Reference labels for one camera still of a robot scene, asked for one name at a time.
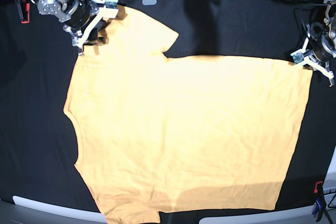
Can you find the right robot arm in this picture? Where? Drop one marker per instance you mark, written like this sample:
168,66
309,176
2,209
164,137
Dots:
62,9

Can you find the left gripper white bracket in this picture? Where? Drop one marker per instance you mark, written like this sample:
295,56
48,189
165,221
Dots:
318,58

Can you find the red black clamp left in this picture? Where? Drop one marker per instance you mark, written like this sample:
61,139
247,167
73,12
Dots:
23,7

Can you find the red blue clamp bottom right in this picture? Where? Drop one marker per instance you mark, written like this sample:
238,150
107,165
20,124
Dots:
320,202

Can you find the black table cloth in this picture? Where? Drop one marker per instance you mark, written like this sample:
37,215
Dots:
38,144

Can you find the yellow t-shirt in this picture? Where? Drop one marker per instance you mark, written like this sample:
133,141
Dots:
158,134

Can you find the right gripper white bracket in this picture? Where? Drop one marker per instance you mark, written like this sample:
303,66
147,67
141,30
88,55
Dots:
87,21

